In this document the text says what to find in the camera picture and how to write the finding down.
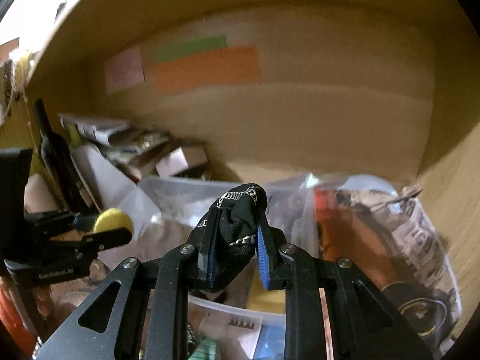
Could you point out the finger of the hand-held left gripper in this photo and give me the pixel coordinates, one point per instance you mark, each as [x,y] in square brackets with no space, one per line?
[108,238]

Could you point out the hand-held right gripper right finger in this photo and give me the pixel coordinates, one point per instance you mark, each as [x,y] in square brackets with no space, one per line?
[264,266]

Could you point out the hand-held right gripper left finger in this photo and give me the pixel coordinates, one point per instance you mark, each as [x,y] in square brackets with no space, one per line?
[208,258]

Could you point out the yellow soft ball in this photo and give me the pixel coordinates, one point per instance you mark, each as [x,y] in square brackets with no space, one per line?
[114,220]

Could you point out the black patterned sock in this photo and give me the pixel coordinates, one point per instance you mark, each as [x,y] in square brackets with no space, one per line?
[240,228]

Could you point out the clear plastic storage bin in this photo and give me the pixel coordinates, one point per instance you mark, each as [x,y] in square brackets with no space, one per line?
[180,202]

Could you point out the white paper sheet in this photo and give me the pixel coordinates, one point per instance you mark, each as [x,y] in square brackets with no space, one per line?
[97,172]

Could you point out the blue packet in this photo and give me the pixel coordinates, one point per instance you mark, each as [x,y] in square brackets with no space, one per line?
[270,341]

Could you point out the black flat board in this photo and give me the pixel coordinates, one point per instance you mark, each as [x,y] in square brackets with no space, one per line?
[56,157]

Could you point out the small cardboard box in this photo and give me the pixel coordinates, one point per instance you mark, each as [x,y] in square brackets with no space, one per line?
[181,162]

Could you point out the stack of booklets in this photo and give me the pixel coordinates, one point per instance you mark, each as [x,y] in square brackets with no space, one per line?
[108,132]

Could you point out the clear plastic bag with print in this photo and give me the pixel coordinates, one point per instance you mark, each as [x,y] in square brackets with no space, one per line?
[390,255]

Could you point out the pink paper label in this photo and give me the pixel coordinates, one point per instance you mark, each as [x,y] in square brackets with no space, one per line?
[124,68]

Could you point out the large cardboard box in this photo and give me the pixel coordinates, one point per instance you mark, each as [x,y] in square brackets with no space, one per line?
[300,93]

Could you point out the orange paper label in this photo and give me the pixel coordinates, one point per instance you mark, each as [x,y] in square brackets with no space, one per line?
[207,68]

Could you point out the green paper label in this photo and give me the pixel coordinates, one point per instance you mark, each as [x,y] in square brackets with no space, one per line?
[192,48]

